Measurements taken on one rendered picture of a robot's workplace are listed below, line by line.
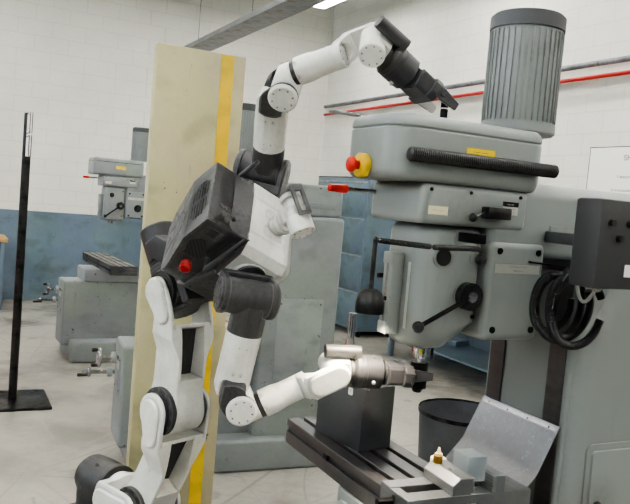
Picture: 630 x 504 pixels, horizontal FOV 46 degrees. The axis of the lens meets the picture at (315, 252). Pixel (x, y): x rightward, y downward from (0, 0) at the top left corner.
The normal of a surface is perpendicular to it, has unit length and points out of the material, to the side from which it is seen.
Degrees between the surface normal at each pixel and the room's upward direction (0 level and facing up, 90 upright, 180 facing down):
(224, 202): 57
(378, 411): 90
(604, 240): 90
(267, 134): 127
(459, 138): 90
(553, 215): 90
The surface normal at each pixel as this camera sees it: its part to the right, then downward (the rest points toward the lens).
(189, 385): 0.74, 0.19
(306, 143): 0.44, 0.10
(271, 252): 0.68, -0.44
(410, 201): -0.89, -0.04
